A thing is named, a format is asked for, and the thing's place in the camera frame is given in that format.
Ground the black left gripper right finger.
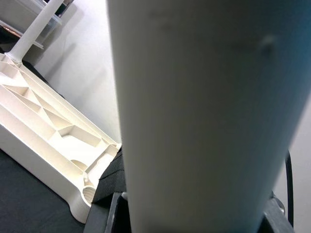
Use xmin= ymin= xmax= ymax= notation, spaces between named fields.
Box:
xmin=255 ymin=190 xmax=296 ymax=233

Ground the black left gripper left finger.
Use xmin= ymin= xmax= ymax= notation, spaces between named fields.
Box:
xmin=84 ymin=148 xmax=131 ymax=233

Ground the white plastic table top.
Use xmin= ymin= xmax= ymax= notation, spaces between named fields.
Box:
xmin=0 ymin=52 xmax=122 ymax=224

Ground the white plastic table leg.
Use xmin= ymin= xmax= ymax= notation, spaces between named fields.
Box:
xmin=9 ymin=0 xmax=64 ymax=66
xmin=105 ymin=0 xmax=311 ymax=233

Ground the black table cloth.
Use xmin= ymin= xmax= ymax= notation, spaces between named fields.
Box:
xmin=0 ymin=60 xmax=92 ymax=233

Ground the clear plastic container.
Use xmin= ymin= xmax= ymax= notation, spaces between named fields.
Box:
xmin=0 ymin=0 xmax=79 ymax=49

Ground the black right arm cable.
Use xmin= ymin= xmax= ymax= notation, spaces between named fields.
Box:
xmin=283 ymin=148 xmax=295 ymax=225

